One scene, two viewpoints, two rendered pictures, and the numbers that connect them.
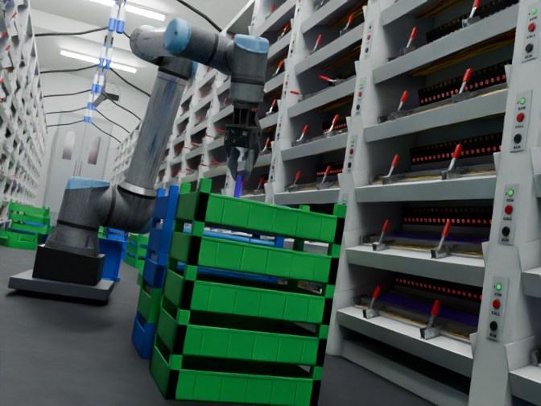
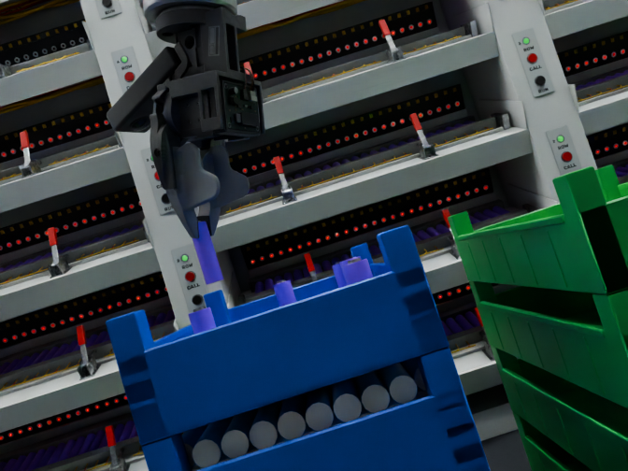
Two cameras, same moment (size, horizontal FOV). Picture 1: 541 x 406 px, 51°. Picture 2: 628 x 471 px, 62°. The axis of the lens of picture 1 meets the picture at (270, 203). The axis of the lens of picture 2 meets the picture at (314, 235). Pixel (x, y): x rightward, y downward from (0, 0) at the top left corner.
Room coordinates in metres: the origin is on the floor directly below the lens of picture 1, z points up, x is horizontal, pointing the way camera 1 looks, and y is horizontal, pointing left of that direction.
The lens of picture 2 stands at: (1.26, 0.56, 0.39)
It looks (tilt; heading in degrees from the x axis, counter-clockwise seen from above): 3 degrees up; 289
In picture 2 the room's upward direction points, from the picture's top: 18 degrees counter-clockwise
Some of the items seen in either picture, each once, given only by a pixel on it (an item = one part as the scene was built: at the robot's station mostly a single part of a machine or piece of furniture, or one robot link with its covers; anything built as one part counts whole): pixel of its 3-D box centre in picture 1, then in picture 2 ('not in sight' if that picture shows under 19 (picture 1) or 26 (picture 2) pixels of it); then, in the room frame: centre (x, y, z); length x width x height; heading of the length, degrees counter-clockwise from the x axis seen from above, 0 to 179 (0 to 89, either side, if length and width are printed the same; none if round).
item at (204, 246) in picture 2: (238, 186); (206, 251); (1.54, 0.09, 0.44); 0.02 x 0.02 x 0.06
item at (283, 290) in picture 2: not in sight; (290, 311); (1.47, 0.08, 0.36); 0.02 x 0.02 x 0.06
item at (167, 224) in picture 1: (213, 242); (316, 397); (1.45, 0.13, 0.28); 0.30 x 0.20 x 0.08; 110
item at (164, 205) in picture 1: (219, 212); (289, 311); (1.45, 0.13, 0.36); 0.30 x 0.20 x 0.08; 110
